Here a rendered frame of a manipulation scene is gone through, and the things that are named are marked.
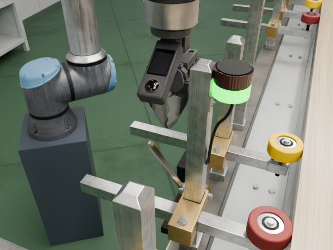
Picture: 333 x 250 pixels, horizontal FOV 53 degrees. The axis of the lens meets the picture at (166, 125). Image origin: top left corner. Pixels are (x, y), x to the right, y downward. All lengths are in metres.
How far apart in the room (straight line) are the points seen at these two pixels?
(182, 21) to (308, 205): 0.42
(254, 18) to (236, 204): 0.54
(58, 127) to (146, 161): 0.87
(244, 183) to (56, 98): 0.72
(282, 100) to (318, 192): 0.86
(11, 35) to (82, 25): 2.61
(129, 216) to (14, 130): 2.21
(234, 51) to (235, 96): 0.27
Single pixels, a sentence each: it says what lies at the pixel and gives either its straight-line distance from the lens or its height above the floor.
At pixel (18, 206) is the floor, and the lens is 2.00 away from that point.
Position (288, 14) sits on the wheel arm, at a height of 0.82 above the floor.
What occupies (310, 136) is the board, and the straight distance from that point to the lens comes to 0.89.
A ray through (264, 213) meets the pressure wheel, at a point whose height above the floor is 0.90.
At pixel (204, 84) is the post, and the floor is 1.15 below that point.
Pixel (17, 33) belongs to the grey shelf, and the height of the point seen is 0.17.
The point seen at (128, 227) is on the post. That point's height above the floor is 1.09.
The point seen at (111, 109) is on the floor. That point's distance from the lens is 2.57.
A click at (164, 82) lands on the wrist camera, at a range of 0.54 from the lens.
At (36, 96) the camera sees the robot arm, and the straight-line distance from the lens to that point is 1.27.
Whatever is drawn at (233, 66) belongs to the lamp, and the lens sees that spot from 0.53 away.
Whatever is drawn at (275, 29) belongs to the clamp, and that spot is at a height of 0.83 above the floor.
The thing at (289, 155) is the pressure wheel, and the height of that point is 0.90.
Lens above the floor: 1.41
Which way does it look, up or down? 37 degrees down
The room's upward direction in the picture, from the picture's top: straight up
